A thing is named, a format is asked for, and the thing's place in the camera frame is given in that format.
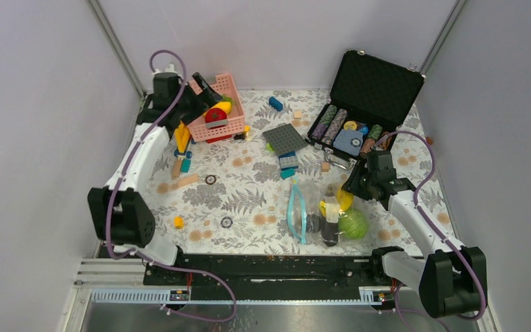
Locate teal toy block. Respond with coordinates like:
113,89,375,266
280,168,295,179

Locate black poker chip case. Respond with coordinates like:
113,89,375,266
305,50,426,165

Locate wooden plank block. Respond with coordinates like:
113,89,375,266
176,174,199,188

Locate yellow toy block stack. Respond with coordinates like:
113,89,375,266
174,122,191,155

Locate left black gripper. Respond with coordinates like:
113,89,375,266
174,73,223,125

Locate red fake apple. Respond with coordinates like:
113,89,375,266
204,109,227,128

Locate purple fake eggplant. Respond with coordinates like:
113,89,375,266
321,214,339,247

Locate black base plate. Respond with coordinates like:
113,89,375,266
143,251,396,302

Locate green fake cabbage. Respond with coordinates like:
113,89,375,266
338,208,369,239

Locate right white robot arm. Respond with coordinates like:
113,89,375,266
342,150,487,320

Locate grey lego brick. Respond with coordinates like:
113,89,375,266
279,151,299,170

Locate grey lego baseplate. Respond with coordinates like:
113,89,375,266
263,123,308,156

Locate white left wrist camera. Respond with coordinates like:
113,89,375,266
153,62,180,78

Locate green fake grapes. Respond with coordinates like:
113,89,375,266
222,94,234,105

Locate yellow fake mango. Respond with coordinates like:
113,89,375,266
210,101,232,115

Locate yellow fake banana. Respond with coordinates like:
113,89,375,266
319,189,354,216

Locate pink plastic basket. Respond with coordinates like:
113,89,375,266
187,73,246,142

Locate small yellow toy piece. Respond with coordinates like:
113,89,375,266
174,216,184,229

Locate red toy brick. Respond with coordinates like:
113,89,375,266
205,135,232,144

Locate blue toy brick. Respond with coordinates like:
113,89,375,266
268,97,283,111

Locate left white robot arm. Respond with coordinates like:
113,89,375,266
87,69,222,284

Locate clear zip top bag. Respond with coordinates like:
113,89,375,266
286,177,369,248

